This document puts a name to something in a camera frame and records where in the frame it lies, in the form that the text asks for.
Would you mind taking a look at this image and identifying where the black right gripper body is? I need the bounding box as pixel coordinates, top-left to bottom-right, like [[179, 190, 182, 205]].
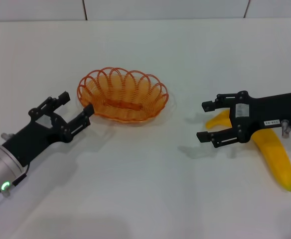
[[230, 91, 291, 144]]

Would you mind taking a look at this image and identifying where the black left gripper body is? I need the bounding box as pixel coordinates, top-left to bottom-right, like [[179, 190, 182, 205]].
[[2, 109, 70, 167]]

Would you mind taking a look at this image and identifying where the orange wire basket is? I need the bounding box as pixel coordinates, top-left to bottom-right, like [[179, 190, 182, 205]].
[[77, 66, 169, 123]]

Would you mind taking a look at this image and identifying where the yellow banana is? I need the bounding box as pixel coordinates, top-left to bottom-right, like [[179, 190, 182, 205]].
[[205, 110, 291, 193]]

